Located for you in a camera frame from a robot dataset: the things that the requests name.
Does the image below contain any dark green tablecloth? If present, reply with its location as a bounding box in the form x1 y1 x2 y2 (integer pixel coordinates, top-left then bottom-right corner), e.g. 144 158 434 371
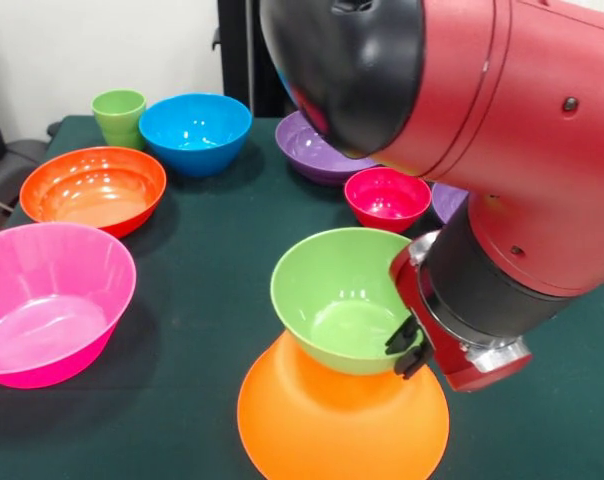
0 114 604 480

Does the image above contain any green cup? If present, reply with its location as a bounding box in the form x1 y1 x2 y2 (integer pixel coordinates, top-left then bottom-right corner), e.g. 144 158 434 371
90 88 147 151

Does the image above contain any pink bowl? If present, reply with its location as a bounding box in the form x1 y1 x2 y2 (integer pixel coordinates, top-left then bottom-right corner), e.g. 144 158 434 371
0 222 138 390

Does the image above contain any blue bowl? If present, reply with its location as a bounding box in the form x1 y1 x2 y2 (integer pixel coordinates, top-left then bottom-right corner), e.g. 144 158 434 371
138 92 254 179

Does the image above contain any purple bowl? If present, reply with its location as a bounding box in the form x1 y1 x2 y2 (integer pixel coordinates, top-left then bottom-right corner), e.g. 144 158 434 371
274 110 379 187
430 182 471 226

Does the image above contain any small crimson bowl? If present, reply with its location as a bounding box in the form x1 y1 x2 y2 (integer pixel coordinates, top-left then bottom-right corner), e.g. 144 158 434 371
343 166 433 237

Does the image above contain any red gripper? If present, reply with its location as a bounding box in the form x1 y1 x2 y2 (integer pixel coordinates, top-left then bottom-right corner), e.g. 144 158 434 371
384 242 533 394

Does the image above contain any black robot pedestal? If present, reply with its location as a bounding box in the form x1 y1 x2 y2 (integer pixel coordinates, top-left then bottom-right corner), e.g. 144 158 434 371
212 0 296 119

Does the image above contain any green bowl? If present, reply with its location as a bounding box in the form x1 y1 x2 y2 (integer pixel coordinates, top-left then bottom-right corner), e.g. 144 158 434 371
270 227 427 376

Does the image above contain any large red-orange bowl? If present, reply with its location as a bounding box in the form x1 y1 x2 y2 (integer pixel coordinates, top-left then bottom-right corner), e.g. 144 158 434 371
19 145 168 239

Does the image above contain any black office chair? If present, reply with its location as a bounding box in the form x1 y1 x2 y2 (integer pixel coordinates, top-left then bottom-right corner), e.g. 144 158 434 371
0 138 51 221

